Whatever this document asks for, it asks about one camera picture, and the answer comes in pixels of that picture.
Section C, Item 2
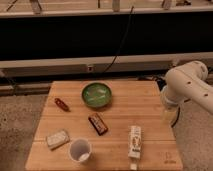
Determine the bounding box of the green ceramic bowl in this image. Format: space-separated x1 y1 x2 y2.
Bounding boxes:
81 82 112 108

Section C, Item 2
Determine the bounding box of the black hanging cable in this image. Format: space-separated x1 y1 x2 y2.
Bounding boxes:
101 5 135 74

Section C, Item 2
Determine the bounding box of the brown chocolate bar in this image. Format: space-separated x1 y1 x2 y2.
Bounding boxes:
88 113 108 136

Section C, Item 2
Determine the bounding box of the white wrapped soap bar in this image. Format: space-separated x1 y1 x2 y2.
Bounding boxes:
46 130 70 150

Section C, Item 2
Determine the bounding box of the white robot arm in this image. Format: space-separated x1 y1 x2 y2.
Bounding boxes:
160 61 213 125

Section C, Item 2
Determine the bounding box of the white paper cup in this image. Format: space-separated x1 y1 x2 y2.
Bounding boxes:
68 138 92 164

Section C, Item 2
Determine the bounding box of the black cable beside table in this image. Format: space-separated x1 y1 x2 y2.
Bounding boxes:
171 105 181 128

